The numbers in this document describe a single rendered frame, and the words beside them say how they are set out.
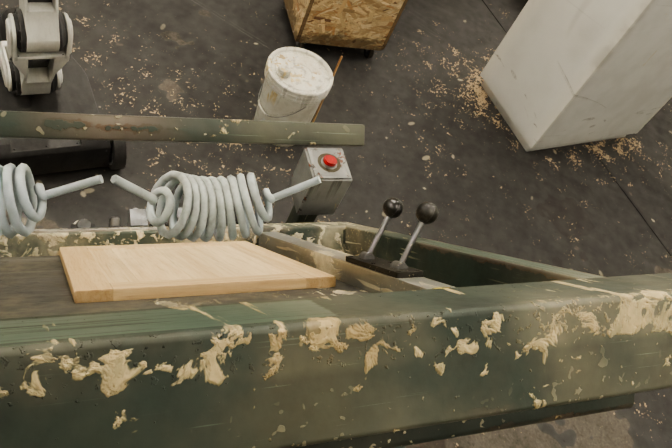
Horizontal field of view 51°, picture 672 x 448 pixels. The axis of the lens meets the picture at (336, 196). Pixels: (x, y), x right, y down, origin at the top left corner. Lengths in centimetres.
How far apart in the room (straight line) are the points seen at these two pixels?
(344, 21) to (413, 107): 58
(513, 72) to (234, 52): 148
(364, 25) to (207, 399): 325
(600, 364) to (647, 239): 332
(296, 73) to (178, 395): 262
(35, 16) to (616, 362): 214
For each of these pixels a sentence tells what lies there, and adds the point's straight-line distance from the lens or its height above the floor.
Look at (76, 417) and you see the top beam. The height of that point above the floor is 184.
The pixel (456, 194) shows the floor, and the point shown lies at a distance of 348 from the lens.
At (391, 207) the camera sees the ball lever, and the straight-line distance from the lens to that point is 127.
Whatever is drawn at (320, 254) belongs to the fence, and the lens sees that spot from 141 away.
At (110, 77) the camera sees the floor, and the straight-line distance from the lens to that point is 336.
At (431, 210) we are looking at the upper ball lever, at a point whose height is 152.
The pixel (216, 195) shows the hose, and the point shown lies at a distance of 66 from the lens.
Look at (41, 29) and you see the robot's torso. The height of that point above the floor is 66.
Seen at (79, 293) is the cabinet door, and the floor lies 133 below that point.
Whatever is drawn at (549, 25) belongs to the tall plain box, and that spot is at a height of 59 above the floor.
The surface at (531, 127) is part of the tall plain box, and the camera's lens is 386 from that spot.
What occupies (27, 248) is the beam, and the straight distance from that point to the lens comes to 172.
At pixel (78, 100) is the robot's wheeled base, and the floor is 17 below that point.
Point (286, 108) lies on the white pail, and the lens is 307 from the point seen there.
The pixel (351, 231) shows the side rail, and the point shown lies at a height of 94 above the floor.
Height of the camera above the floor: 234
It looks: 48 degrees down
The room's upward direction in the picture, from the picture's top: 28 degrees clockwise
